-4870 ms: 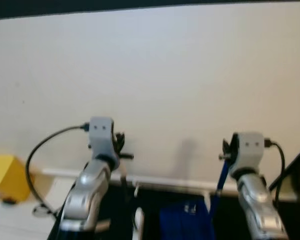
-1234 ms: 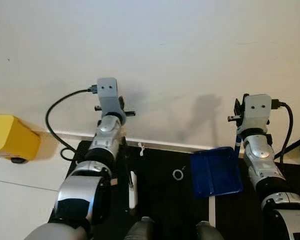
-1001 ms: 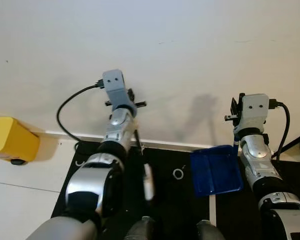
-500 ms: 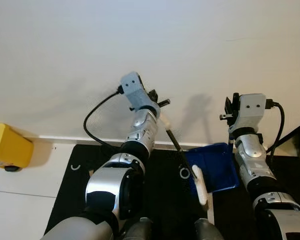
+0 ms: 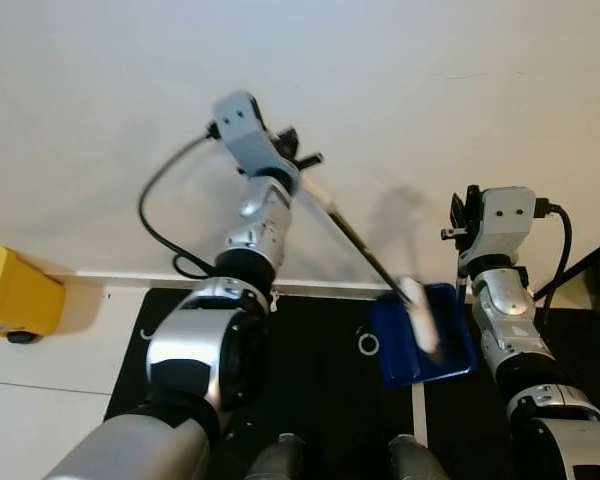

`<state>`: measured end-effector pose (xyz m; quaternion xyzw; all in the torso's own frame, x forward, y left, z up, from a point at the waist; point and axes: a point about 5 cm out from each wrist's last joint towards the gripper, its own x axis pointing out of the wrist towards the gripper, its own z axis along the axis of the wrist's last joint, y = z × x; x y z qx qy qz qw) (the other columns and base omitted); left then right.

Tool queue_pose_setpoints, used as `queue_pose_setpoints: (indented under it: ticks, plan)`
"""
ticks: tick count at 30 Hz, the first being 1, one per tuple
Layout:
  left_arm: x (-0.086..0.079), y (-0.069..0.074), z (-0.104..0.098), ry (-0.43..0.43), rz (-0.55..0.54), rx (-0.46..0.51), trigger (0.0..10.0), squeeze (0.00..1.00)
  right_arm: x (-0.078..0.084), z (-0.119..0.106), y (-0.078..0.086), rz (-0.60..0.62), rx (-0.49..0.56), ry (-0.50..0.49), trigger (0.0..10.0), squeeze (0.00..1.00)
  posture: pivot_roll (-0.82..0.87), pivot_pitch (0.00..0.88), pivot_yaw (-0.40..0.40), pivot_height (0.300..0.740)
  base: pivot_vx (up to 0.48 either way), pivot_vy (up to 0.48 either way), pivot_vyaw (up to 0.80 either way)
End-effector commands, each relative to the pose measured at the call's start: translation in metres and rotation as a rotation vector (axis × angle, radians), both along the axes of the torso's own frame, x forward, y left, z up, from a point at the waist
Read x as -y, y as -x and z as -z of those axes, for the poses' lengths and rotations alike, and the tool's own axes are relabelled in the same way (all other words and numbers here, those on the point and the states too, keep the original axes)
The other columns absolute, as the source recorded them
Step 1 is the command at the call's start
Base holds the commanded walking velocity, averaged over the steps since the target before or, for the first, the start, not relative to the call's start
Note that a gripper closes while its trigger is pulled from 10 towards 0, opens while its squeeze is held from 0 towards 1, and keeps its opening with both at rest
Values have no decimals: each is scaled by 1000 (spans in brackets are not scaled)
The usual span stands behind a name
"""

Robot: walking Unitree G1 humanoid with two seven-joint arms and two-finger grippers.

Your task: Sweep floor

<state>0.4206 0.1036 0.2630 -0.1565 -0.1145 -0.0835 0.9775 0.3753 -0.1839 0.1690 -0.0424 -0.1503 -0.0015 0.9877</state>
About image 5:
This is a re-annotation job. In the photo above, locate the small broom with white brush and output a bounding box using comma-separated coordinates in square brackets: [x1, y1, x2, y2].
[298, 172, 443, 363]

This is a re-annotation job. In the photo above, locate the blue plastic dustpan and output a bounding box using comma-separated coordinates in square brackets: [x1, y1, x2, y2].
[368, 283, 479, 392]

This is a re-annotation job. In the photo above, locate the small white ring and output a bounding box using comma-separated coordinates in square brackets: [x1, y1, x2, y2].
[357, 332, 382, 358]

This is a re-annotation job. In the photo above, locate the black floor mat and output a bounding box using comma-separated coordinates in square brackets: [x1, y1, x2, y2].
[104, 287, 600, 480]

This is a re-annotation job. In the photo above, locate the black door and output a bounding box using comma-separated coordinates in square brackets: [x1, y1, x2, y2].
[535, 232, 600, 313]

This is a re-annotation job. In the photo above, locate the white tape strip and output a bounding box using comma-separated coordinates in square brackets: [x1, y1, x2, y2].
[412, 380, 427, 443]

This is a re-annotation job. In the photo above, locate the dark right robot leg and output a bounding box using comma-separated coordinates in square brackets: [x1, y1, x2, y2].
[386, 432, 451, 480]

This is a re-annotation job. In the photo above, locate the yellow plastic box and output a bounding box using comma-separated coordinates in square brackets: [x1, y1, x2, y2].
[0, 245, 67, 345]

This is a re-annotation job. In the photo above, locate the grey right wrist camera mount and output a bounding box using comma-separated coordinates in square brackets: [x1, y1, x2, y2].
[467, 186, 539, 273]

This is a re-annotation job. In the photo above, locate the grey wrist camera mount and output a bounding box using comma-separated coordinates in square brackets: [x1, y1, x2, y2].
[467, 186, 539, 273]
[212, 91, 301, 193]

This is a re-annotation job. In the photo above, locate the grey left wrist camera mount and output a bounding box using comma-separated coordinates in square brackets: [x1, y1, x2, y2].
[212, 91, 301, 193]

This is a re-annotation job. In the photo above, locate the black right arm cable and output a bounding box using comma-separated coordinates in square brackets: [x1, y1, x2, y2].
[533, 198, 574, 326]

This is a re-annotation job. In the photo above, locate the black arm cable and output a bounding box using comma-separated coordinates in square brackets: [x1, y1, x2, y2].
[137, 128, 223, 283]
[533, 198, 574, 326]

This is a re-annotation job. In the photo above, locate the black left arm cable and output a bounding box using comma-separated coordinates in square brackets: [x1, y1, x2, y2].
[137, 128, 223, 283]

